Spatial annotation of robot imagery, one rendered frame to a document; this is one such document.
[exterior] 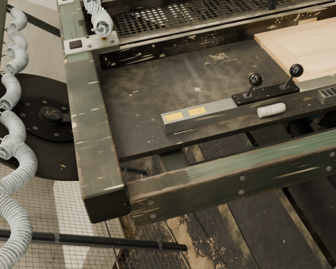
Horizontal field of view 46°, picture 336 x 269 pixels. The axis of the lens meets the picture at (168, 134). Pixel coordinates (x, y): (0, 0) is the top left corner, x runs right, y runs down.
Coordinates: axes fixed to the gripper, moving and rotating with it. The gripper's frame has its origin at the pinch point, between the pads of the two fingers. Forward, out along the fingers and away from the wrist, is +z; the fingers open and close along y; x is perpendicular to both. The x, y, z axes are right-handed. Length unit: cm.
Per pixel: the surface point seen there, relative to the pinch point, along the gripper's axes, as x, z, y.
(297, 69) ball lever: 54, -8, 19
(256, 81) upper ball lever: 54, -7, 32
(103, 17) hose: 10, -13, 66
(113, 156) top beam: 64, -2, 73
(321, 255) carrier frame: 29, 152, -33
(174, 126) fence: 50, 5, 54
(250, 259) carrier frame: 36, 119, 18
